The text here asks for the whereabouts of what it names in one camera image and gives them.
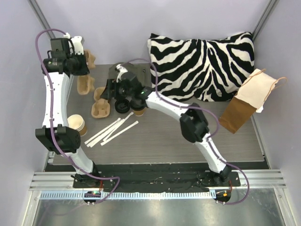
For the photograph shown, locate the brown cardboard cup carrier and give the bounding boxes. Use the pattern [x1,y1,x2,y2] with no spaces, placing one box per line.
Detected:
[77,48,97,96]
[91,87,111,119]

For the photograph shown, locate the brown paper coffee cup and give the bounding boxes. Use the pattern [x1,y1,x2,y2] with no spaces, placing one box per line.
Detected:
[133,108,145,116]

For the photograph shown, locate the black plastic cup lid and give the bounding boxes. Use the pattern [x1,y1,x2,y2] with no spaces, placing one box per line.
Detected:
[115,99,130,113]
[130,98,146,111]

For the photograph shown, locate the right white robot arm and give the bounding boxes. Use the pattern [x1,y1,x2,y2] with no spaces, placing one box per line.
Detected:
[100,72,231,186]

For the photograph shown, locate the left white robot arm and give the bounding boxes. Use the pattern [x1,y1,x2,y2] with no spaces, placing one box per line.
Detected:
[35,35,100,188]

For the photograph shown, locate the olive green folded cloth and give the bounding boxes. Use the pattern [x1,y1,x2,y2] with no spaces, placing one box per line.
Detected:
[108,62,151,87]

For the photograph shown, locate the stacked brown paper cups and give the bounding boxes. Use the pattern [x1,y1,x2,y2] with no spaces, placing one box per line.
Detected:
[67,114,87,137]

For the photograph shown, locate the zebra print pillow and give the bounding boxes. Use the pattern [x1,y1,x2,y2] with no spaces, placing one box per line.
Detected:
[147,32,254,102]

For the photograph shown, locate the brown paper bag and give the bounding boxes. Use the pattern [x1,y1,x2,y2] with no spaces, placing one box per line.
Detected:
[219,95,256,134]

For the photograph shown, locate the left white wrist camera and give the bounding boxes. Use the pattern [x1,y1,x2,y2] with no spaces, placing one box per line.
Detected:
[63,33,84,56]

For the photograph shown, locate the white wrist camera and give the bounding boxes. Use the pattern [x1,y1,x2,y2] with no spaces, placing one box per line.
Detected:
[115,64,128,82]
[63,33,84,56]

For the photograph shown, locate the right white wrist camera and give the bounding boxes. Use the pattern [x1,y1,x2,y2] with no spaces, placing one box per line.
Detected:
[115,64,128,82]

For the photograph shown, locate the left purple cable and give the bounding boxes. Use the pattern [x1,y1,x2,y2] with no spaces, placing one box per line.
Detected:
[35,28,121,216]

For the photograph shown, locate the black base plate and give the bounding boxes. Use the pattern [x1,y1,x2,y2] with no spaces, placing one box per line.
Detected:
[72,163,241,193]

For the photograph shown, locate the cream cloth drawstring bag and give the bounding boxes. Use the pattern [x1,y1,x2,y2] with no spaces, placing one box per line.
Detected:
[235,69,287,113]

